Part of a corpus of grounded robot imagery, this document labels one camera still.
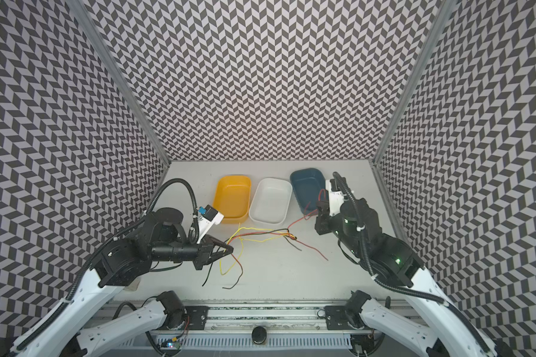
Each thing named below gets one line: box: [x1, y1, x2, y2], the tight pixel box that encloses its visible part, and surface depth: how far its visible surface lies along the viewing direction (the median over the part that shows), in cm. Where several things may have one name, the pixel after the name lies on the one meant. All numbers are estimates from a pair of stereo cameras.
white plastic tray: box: [248, 177, 293, 226], surface depth 101 cm
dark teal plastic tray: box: [290, 168, 327, 215], surface depth 107 cm
